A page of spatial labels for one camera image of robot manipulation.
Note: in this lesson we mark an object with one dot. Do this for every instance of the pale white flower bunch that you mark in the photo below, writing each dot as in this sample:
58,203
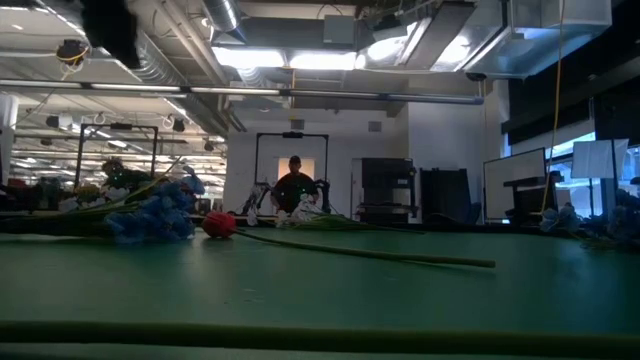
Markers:
307,210

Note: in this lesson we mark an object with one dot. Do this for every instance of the large silver ventilation duct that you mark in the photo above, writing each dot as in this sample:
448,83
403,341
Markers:
540,45

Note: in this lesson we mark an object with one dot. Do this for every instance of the blue flower bunch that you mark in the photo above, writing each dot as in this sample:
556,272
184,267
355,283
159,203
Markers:
615,220
160,220

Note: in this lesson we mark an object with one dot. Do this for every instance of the green table mat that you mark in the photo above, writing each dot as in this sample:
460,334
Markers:
300,295

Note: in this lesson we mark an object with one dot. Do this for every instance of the black ceiling-hung device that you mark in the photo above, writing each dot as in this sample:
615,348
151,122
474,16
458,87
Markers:
72,51

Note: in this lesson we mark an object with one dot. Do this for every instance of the black equipment rack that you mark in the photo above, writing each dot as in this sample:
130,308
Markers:
387,185

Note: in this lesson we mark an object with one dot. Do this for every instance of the grey ceiling pipe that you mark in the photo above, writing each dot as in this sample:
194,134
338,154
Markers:
240,91

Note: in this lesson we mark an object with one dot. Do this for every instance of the ceiling light panel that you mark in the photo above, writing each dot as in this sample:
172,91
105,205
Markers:
285,59

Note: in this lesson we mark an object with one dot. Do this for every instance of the round silver air duct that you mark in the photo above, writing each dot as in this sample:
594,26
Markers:
222,15

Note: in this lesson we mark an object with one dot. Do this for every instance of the black station frame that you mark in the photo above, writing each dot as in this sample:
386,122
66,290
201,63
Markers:
117,126
292,134

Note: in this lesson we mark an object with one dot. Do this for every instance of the black desk with monitor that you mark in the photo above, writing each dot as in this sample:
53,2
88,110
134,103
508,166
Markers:
530,200

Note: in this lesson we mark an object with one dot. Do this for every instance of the white diffuser panel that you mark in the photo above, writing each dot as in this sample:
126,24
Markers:
597,159

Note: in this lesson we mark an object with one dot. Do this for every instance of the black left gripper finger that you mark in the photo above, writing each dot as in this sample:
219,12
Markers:
112,27

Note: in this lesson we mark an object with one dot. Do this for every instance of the red artificial rose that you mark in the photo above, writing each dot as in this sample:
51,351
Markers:
218,225

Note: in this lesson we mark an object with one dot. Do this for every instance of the white board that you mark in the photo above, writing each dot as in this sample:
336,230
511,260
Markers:
515,165

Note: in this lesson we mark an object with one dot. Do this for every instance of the black panel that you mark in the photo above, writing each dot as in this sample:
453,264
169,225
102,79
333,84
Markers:
445,195

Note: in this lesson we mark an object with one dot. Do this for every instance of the person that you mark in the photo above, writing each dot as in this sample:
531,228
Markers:
122,177
295,187

